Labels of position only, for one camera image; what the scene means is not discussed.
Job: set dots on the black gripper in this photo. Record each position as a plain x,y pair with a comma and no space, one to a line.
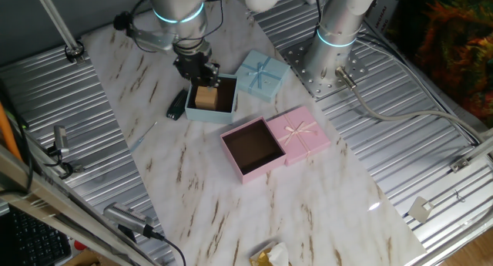
196,65

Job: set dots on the small wooden block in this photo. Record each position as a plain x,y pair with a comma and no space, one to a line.
206,98

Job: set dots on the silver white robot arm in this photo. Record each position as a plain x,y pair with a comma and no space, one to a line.
177,4

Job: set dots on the light blue open gift box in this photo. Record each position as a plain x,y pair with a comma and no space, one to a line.
210,117

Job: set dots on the pink open gift box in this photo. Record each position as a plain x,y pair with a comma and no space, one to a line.
252,146

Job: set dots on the emergency stop button box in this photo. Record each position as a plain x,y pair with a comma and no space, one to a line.
79,245

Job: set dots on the brown cardboard box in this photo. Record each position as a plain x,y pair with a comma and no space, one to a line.
84,259

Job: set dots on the black hex key set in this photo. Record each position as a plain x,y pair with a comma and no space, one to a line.
176,106

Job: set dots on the light blue lid with bow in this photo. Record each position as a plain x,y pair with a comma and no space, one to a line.
269,85

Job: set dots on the clear plastic pipette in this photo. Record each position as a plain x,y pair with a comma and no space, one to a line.
138,142

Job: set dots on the pink lid with bow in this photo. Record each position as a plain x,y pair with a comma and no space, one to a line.
308,142

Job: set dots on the marble pattern table mat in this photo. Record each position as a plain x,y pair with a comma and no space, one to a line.
231,219

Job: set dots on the aluminium pole with foot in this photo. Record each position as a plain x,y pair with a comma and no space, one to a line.
58,23

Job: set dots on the gold tissue pack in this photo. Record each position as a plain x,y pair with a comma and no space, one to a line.
277,256

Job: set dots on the white printed carton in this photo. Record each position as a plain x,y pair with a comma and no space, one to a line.
381,15

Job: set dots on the orange pole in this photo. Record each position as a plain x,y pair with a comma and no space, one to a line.
7,135

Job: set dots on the black keyboard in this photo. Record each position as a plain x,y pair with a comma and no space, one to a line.
34,243

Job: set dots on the white paper tag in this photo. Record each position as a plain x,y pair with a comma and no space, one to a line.
418,211

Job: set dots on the colourful patterned cloth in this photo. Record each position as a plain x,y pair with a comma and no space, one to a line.
454,46

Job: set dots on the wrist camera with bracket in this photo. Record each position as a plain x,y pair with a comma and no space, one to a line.
150,40

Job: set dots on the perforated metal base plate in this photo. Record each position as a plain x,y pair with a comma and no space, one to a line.
327,85

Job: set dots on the small camera on mount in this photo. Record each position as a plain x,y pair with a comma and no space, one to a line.
60,137

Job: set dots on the silver ribbed camera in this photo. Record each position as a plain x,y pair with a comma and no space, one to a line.
127,217

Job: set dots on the aluminium frame beam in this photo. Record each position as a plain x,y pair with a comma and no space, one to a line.
38,198

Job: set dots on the aluminium profile with bracket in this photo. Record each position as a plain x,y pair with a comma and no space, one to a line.
481,150

